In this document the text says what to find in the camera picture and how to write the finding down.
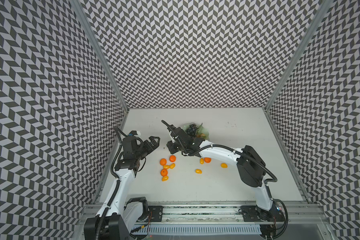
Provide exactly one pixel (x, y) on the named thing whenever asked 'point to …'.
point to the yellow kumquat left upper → (172, 166)
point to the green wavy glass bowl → (201, 132)
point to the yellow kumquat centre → (198, 171)
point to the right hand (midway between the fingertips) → (170, 145)
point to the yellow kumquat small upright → (201, 161)
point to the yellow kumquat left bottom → (165, 178)
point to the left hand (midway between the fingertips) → (155, 142)
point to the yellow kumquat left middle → (166, 167)
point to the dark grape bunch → (192, 130)
